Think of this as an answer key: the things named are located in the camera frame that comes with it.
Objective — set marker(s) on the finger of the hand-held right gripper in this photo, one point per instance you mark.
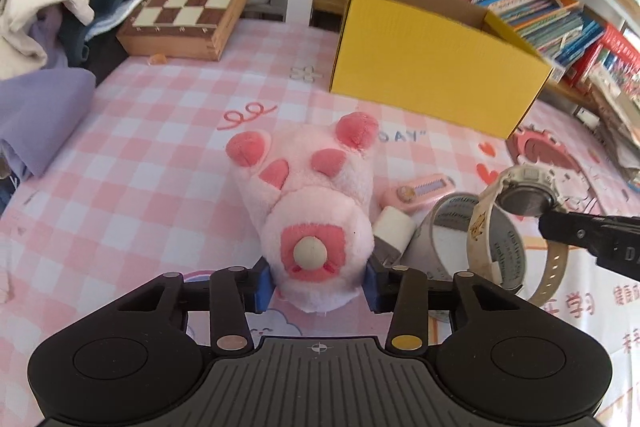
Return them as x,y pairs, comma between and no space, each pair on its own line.
590,232

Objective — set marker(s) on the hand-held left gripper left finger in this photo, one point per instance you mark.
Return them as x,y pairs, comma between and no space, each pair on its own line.
263,289

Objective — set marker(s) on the cream cloth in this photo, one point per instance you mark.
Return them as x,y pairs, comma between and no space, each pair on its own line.
35,7

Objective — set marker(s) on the white wrist watch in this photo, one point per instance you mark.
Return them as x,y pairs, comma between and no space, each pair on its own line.
525,194

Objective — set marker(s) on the yellow cardboard box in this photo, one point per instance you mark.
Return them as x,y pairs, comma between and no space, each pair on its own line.
430,57

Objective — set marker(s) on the pink plush paw toy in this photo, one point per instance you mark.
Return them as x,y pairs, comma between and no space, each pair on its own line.
310,207

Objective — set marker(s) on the pink gear-shaped toy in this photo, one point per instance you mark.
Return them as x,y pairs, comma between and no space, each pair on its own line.
545,154

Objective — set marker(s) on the purple cloth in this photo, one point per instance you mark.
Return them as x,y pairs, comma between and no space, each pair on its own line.
35,107

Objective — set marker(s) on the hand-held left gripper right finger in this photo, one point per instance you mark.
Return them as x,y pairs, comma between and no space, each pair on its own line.
374,292

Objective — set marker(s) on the small orange piece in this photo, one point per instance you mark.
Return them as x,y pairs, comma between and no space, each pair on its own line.
158,58

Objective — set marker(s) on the stack of papers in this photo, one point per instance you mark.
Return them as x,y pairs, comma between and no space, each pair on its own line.
617,132

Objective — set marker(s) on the pink utility knife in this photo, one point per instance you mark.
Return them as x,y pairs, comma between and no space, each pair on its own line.
417,192

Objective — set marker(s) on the pink checked desktop cloth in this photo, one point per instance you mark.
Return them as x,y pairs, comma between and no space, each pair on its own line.
150,187

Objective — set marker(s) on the white glue stick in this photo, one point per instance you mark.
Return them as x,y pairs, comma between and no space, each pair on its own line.
395,229

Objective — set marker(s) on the grey tape roll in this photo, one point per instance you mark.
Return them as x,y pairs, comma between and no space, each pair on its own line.
445,227

